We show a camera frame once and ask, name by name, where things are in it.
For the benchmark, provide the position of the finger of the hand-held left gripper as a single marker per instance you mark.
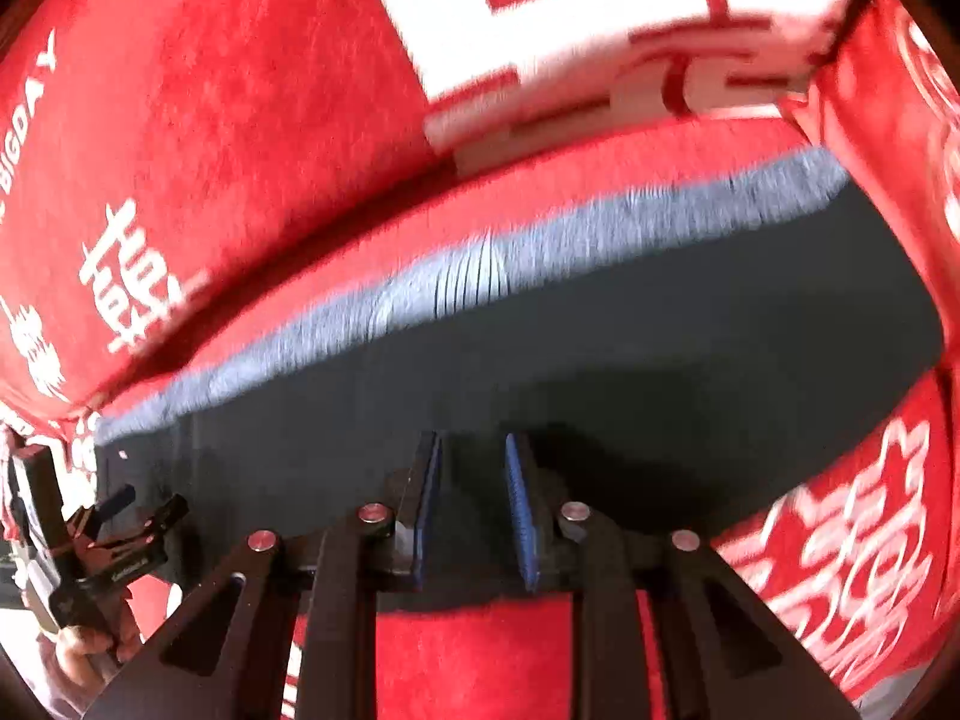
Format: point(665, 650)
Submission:
point(161, 514)
point(112, 501)

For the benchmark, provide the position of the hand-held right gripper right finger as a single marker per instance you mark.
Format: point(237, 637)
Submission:
point(521, 510)

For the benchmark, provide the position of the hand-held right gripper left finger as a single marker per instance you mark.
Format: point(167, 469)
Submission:
point(431, 510)

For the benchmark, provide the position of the dark pants with grey waistband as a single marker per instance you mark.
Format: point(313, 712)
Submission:
point(600, 352)

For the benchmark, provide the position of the person's left hand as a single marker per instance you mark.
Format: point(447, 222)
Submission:
point(86, 645)

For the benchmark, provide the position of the red printed bedsheet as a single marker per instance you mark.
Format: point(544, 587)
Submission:
point(465, 652)

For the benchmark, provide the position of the red folded printed quilt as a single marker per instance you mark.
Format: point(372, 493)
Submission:
point(262, 127)

